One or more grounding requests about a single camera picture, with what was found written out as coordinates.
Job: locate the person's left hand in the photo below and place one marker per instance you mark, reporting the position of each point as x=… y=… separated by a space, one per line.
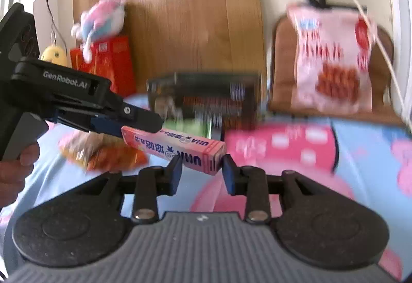
x=14 y=172

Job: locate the wooden headboard panel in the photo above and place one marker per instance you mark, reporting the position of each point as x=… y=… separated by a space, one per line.
x=168 y=36

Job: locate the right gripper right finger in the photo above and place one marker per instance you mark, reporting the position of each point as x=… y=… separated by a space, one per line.
x=252 y=183

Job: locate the black sheep-print storage box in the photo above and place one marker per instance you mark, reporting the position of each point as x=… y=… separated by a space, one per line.
x=227 y=101

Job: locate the pink blue plush toy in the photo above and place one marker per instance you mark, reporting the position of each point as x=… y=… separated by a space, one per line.
x=104 y=20

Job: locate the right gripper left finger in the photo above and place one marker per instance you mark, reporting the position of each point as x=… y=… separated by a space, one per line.
x=151 y=183

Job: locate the mixed snack packet pile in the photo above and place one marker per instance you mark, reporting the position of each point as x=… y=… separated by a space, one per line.
x=79 y=147

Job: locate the pink candy stick box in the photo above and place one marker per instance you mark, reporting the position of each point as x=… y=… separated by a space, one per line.
x=197 y=153

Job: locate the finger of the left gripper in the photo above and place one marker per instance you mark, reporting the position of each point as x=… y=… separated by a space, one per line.
x=86 y=123
x=137 y=118

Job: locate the pink snack bag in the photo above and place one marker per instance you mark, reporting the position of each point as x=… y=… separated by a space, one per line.
x=333 y=36

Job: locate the red gift bag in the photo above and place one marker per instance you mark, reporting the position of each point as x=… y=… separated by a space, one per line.
x=111 y=58

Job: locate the orange red snack packet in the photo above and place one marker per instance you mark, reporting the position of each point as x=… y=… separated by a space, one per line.
x=116 y=158

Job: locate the Peppa Pig blue blanket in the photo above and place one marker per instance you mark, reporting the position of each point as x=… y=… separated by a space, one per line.
x=87 y=235

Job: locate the yellow plush duck toy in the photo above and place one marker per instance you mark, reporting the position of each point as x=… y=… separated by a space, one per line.
x=54 y=54

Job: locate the green snack packet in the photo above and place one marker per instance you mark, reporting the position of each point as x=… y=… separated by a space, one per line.
x=190 y=126

